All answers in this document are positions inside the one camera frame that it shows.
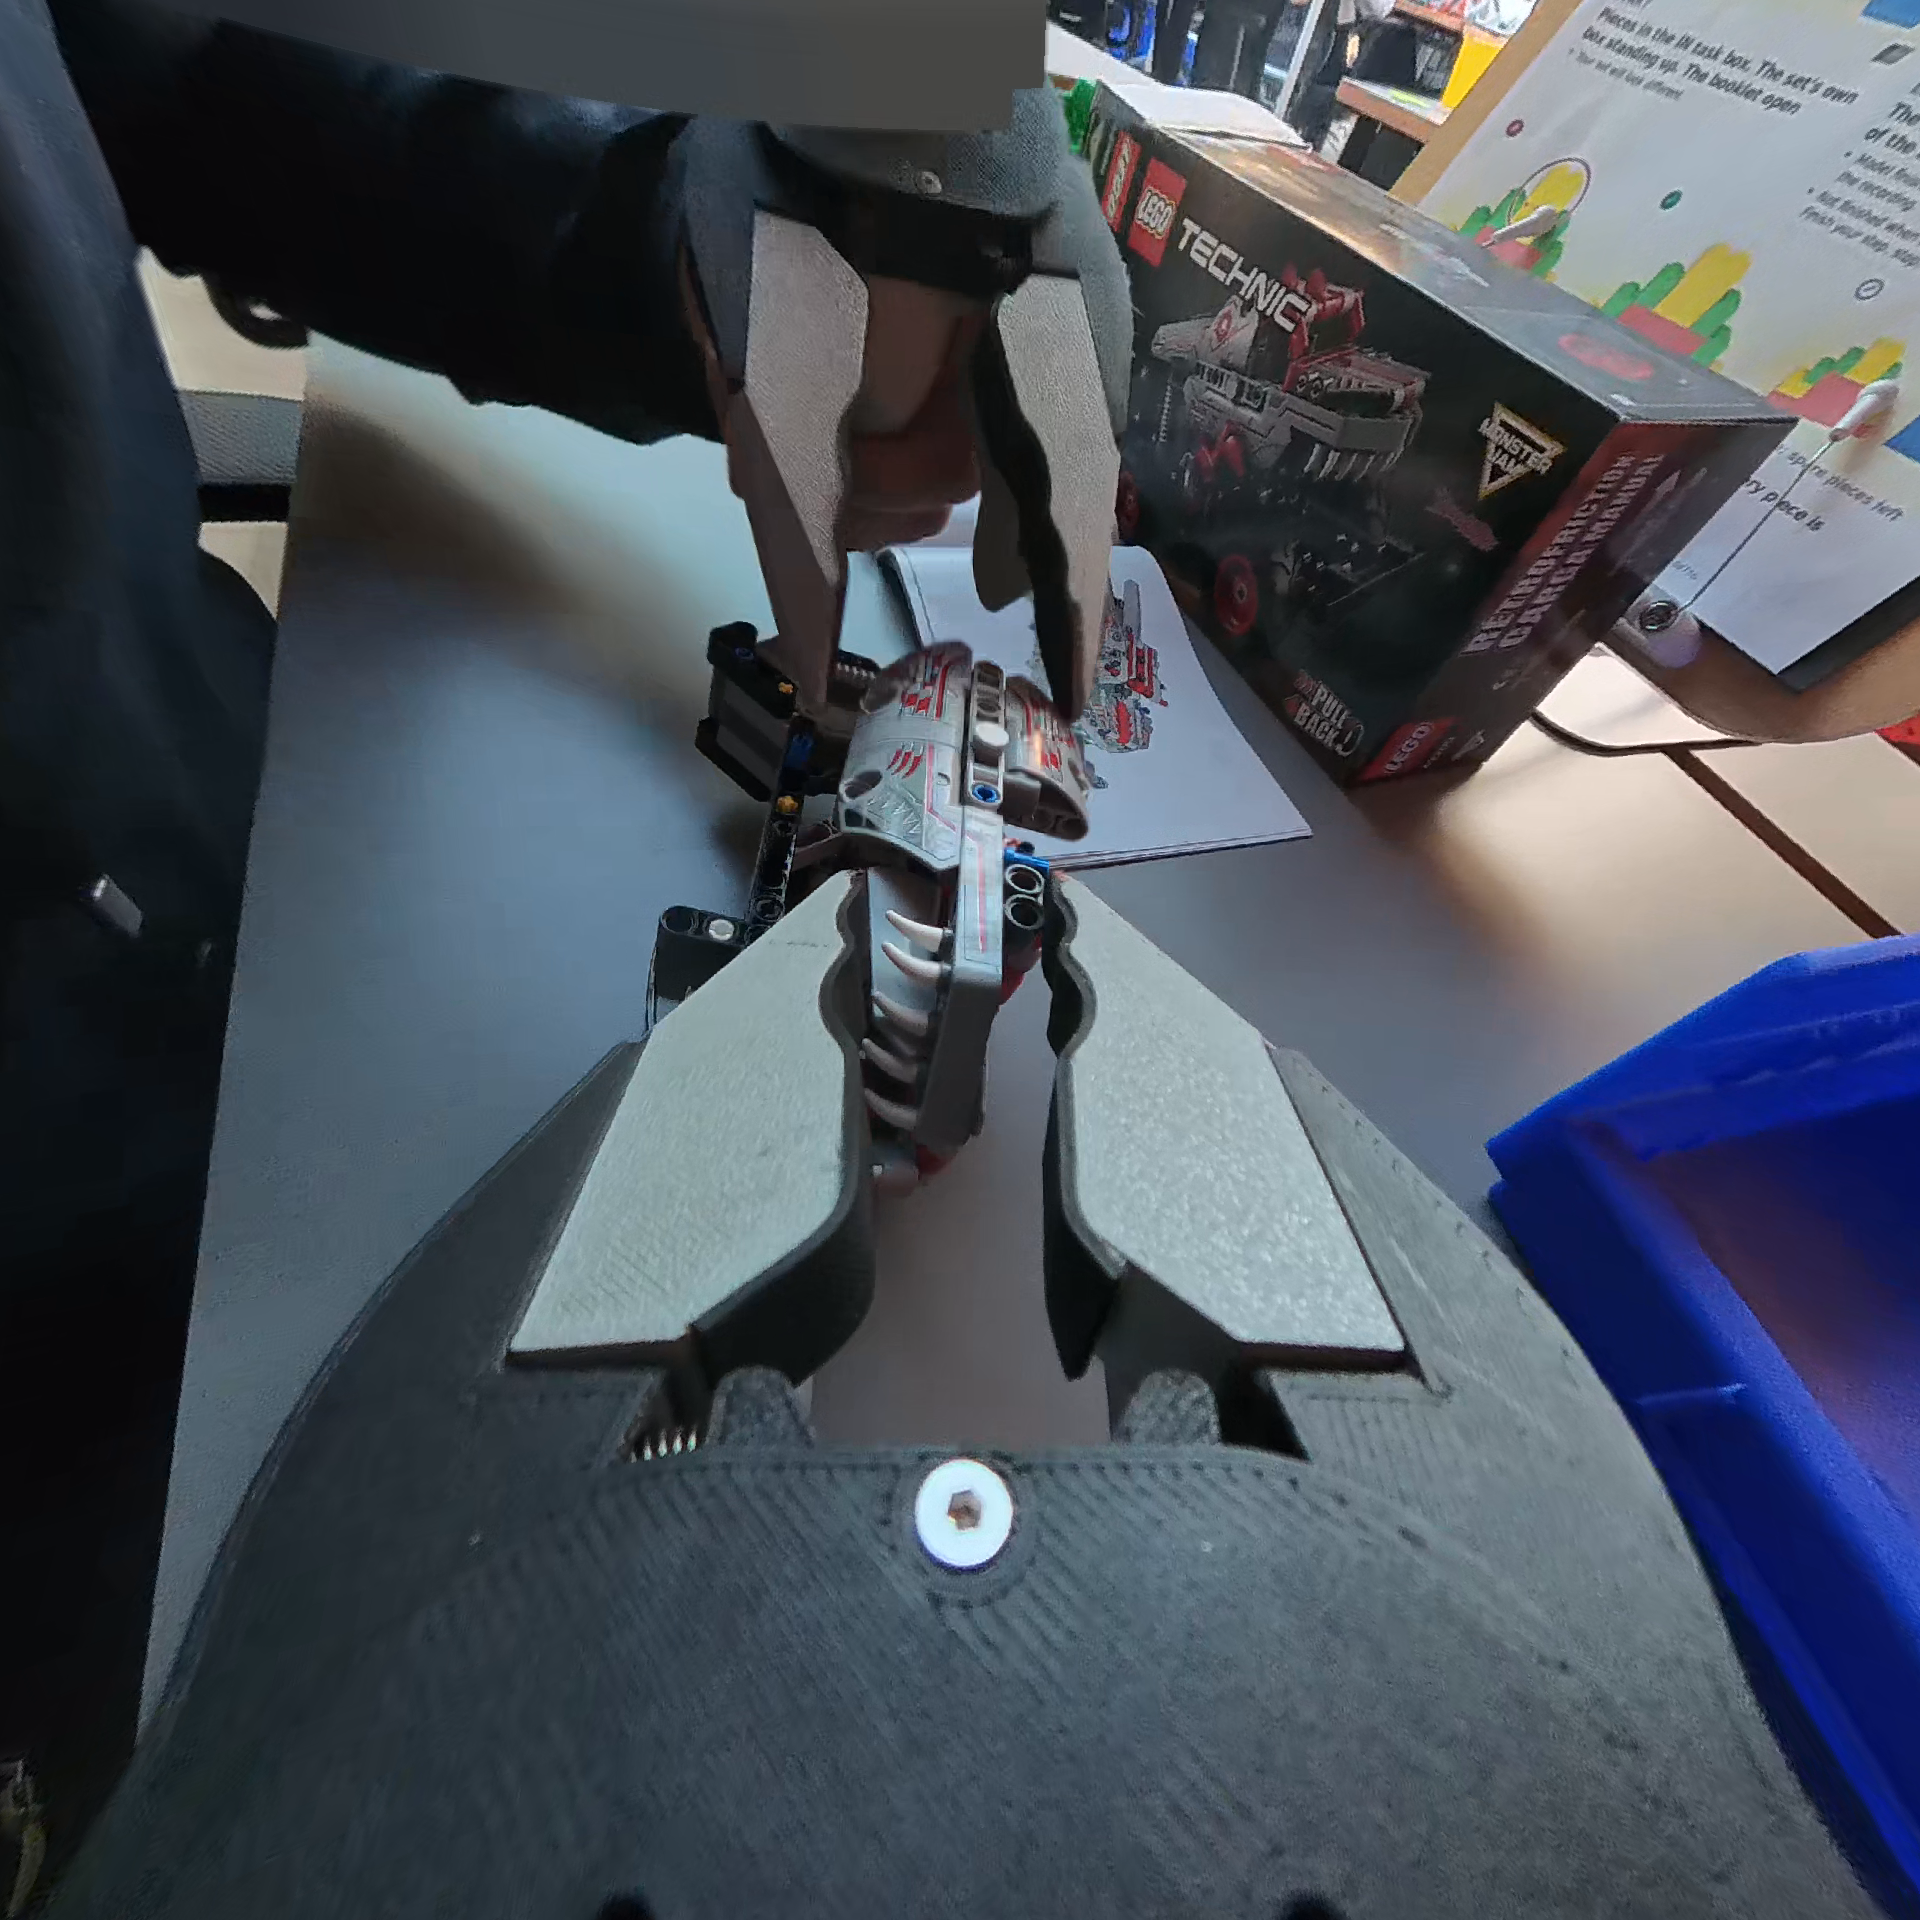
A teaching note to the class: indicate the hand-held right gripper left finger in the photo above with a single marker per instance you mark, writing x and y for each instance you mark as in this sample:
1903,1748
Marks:
705,1155

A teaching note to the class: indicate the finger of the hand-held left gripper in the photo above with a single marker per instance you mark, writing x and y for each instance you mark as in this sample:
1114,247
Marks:
1065,421
796,390

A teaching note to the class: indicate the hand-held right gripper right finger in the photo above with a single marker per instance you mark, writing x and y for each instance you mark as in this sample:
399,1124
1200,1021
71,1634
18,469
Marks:
1200,1172

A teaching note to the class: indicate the grey and red lego model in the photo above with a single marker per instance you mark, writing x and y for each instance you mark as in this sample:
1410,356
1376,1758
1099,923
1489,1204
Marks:
931,765

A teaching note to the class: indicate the person's left forearm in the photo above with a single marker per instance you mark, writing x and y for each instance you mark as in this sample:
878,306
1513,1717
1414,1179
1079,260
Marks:
451,255

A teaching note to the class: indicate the black lego set box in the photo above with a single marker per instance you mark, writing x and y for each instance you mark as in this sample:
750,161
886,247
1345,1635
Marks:
1395,436

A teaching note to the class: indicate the lego instruction booklet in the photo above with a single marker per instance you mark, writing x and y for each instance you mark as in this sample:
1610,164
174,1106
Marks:
1200,765

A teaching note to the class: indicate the person's left hand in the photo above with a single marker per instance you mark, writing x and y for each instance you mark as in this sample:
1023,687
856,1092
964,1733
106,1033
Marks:
914,390

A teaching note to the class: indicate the grey chair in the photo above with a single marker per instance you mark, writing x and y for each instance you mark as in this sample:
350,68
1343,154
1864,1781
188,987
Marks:
240,436

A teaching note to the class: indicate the blue plastic bin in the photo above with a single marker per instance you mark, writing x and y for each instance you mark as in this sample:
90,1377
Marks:
1770,1201

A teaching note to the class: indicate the white printed instruction sheet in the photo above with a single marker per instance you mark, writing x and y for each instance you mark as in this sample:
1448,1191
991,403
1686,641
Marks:
1694,149

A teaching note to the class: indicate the person's dark clothed torso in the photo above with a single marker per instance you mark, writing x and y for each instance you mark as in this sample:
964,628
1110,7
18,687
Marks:
90,751

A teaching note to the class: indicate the brown display board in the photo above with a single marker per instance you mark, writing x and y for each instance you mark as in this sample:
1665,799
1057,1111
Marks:
1844,699

